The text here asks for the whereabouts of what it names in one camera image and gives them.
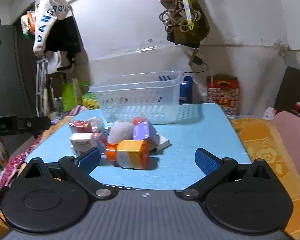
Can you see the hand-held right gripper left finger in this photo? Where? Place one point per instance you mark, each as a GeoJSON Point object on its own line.
{"type": "Point", "coordinates": [90, 160]}

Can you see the red and white packet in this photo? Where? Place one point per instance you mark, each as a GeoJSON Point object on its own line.
{"type": "Point", "coordinates": [80, 127]}

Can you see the orange and white cloth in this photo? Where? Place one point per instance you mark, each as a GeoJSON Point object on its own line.
{"type": "Point", "coordinates": [28, 25]}

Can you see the clear bottle with red label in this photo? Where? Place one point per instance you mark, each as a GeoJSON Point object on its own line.
{"type": "Point", "coordinates": [102, 138]}

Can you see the grey cabinet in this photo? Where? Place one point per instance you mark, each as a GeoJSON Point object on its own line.
{"type": "Point", "coordinates": [7, 75]}

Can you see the plush toy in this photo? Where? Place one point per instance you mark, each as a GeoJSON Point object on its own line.
{"type": "Point", "coordinates": [120, 132]}

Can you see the blue fabric bag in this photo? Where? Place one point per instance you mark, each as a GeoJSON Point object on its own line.
{"type": "Point", "coordinates": [186, 92]}

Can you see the green shopping bag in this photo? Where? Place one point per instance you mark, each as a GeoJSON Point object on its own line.
{"type": "Point", "coordinates": [69, 95]}

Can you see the orange patterned blanket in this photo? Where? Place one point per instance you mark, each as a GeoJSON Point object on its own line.
{"type": "Point", "coordinates": [265, 150]}

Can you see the pink pillow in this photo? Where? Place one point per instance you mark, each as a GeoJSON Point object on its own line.
{"type": "Point", "coordinates": [292, 140]}

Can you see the pale wrapper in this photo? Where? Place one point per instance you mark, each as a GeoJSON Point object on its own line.
{"type": "Point", "coordinates": [97, 123]}

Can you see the black board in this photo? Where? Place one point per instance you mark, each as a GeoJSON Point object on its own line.
{"type": "Point", "coordinates": [295, 90]}

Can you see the small purple box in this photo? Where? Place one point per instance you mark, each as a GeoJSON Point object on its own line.
{"type": "Point", "coordinates": [55, 121]}

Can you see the red gift box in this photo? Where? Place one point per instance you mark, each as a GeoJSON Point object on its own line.
{"type": "Point", "coordinates": [222, 95]}

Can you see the black charger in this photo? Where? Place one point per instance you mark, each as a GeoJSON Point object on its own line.
{"type": "Point", "coordinates": [197, 60]}

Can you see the white hanging cloth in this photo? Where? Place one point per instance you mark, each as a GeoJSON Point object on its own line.
{"type": "Point", "coordinates": [56, 60]}

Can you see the orange bottle with yellow label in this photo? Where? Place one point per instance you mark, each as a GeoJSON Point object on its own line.
{"type": "Point", "coordinates": [132, 155]}

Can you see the clear water bottle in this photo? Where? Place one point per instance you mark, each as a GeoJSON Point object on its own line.
{"type": "Point", "coordinates": [57, 105]}

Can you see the white jersey with blue letters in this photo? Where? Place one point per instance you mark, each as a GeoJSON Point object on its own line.
{"type": "Point", "coordinates": [46, 22]}

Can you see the clear plastic basket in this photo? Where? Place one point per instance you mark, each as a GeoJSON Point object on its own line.
{"type": "Point", "coordinates": [140, 110]}

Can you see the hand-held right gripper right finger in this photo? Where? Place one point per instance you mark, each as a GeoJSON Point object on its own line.
{"type": "Point", "coordinates": [206, 162]}

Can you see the floral pink blanket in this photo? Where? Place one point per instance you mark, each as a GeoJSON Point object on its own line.
{"type": "Point", "coordinates": [27, 152]}

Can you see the brown hanging bag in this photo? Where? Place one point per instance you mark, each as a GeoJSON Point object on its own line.
{"type": "Point", "coordinates": [195, 30]}

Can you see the green and yellow box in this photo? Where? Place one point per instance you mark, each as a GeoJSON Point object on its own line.
{"type": "Point", "coordinates": [90, 101]}

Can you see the white box with red print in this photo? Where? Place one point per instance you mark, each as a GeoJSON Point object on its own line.
{"type": "Point", "coordinates": [82, 141]}

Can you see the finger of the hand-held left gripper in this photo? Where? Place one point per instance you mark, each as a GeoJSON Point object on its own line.
{"type": "Point", "coordinates": [32, 124]}

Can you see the black hanging garment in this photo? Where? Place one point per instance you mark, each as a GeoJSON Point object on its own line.
{"type": "Point", "coordinates": [65, 35]}

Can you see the white metal rack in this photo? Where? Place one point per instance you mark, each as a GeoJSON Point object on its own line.
{"type": "Point", "coordinates": [38, 85]}

